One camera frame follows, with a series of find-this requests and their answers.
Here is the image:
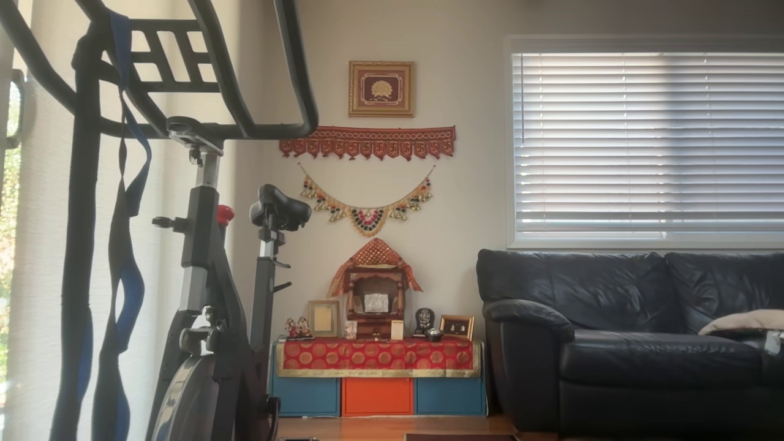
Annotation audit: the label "gold framed wall picture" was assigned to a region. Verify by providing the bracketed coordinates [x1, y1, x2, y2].
[348, 60, 416, 118]

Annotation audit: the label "wooden shrine red canopy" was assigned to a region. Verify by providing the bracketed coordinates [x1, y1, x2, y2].
[328, 238, 423, 339]

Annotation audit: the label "red embroidered wall hanging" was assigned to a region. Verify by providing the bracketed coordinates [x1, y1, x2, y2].
[279, 126, 457, 162]

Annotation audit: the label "blue storage cube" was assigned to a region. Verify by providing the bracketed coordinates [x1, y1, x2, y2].
[269, 343, 341, 418]
[415, 376, 488, 417]

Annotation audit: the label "beige cushion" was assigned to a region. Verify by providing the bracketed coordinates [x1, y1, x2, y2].
[698, 309, 784, 336]

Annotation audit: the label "small gold picture frame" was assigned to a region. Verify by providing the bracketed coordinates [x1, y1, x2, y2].
[440, 315, 475, 341]

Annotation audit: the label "white curtain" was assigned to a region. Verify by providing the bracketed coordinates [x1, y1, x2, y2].
[0, 0, 270, 441]

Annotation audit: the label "black leather sofa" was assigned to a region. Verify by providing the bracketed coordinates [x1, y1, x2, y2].
[477, 248, 784, 439]

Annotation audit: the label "pale picture frame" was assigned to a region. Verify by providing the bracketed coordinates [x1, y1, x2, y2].
[307, 300, 341, 338]

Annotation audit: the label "black exercise bike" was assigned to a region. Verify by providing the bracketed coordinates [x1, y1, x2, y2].
[0, 0, 320, 441]

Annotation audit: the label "blue black hanging strap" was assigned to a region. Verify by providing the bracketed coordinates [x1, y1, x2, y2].
[92, 9, 154, 441]

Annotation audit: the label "beaded gold garland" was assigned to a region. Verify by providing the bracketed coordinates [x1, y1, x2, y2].
[298, 163, 437, 238]

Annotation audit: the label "orange storage cube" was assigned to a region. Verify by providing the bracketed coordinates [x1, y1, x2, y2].
[341, 377, 415, 417]

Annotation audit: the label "red gold patterned cloth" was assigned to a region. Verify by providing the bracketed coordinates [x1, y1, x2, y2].
[274, 339, 483, 378]

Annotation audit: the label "white window blinds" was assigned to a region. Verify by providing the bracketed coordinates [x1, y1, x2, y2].
[512, 52, 784, 241]

